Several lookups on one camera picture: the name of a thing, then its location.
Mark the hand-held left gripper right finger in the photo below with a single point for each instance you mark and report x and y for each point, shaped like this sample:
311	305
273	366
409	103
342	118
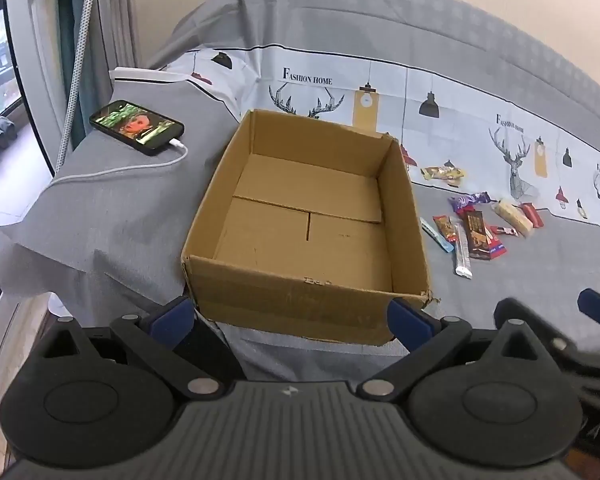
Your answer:
407	321

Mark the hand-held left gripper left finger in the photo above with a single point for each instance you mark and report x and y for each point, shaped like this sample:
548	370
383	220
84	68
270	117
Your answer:
172	319

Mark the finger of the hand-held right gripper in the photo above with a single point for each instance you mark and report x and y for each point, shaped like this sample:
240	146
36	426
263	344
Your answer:
597	303
560	347

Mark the silver stick packet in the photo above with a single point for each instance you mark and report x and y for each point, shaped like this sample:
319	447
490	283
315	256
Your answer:
462	255

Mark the red and gold snack packet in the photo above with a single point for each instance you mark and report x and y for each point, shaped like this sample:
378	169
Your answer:
445	227

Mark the dark brown chocolate bar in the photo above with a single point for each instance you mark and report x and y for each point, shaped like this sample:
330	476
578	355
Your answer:
476	235

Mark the clear packet of white crackers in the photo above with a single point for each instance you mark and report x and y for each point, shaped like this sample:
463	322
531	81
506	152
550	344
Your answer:
512	216

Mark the purple snack packet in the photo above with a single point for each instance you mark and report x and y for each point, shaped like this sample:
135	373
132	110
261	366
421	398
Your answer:
467	201

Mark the brown cardboard box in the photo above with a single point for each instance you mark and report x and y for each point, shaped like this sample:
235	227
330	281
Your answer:
290	240

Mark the yellow snack packet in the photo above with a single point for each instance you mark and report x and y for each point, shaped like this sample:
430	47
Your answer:
442	174

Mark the light blue stick packet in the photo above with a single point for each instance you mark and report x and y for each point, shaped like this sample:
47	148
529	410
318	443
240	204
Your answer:
437	236

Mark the small red snack packet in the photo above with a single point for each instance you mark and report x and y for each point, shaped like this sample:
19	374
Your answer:
533	215

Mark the long red snack packet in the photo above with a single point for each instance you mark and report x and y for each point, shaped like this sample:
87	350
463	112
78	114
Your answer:
497	249

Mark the thin red snack packet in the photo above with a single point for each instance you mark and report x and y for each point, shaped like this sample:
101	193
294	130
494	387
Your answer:
505	231

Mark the black smartphone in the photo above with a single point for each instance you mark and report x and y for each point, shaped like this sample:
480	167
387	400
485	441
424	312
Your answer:
137	126

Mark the grey printed bed sheet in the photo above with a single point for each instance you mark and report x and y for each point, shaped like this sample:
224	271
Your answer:
430	25

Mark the grey curtain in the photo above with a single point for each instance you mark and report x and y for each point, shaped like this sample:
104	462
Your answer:
120	10

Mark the teal curtain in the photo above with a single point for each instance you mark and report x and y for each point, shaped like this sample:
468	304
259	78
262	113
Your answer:
69	10

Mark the white window frame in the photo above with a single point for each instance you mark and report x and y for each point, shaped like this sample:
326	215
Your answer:
35	35

